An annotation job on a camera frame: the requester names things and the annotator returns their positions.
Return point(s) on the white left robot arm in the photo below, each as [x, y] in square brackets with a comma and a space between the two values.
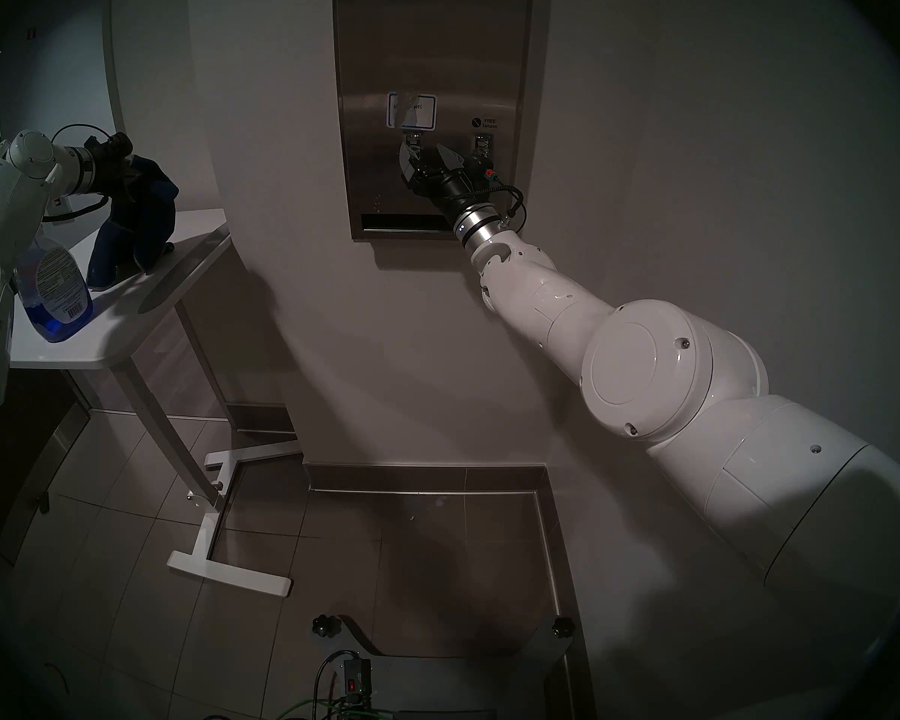
[4, 223]

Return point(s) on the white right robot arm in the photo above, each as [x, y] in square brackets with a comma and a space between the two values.
[667, 366]

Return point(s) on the blue bordered white label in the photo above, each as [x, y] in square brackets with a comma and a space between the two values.
[412, 112]

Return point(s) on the free tampon sticker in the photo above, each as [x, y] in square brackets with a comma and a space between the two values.
[485, 124]

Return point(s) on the white table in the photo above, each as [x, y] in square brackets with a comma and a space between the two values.
[157, 276]

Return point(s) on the stainless steel wall dispenser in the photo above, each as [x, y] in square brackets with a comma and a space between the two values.
[435, 51]

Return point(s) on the black box with red switch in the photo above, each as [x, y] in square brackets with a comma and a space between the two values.
[352, 681]

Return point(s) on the spray bottle with blue liquid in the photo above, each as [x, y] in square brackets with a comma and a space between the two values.
[52, 291]

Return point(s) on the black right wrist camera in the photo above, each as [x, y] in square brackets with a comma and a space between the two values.
[478, 169]

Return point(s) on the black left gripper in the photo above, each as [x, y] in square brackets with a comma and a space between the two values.
[112, 163]

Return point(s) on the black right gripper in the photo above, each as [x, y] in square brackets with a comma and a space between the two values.
[446, 182]

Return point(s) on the dark blue cloth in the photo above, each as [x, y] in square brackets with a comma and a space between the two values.
[139, 216]

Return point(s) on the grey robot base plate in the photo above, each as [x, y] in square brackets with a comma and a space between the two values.
[450, 688]

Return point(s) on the black star knob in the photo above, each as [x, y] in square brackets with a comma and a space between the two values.
[327, 625]
[563, 627]

